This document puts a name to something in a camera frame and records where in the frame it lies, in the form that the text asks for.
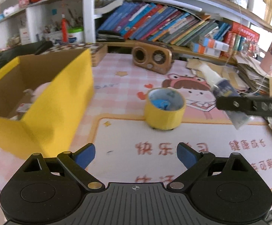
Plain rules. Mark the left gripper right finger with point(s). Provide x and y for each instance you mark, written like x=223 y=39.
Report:
x=196 y=163

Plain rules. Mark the yellow tape roll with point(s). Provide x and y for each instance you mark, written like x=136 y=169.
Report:
x=164 y=108

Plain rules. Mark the brown retro radio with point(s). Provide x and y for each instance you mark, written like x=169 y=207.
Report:
x=156 y=59

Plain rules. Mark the pink paper cup holder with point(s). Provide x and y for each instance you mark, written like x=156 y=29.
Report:
x=266 y=63

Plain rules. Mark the green lid white tub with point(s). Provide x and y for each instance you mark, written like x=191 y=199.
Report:
x=76 y=35

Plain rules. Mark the pink cartoon desk mat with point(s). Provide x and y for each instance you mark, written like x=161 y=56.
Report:
x=129 y=150

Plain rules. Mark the yellow cardboard box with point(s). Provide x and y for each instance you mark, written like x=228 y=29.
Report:
x=42 y=101

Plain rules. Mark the flat cardboard pieces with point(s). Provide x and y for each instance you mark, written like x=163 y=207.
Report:
x=224 y=71

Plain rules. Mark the messy paper stack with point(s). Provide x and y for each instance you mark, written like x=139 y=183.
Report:
x=258 y=80

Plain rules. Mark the orange white medicine boxes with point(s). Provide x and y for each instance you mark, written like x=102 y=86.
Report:
x=209 y=47

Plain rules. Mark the row of leaning books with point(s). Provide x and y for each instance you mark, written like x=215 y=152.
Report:
x=128 y=20

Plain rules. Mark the red bottle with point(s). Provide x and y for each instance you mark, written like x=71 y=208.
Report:
x=64 y=30

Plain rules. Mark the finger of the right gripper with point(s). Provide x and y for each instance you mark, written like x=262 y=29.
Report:
x=253 y=106

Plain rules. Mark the pink plush toy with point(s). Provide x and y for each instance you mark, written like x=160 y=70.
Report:
x=34 y=94

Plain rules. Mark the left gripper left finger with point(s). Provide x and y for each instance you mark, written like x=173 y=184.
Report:
x=75 y=164

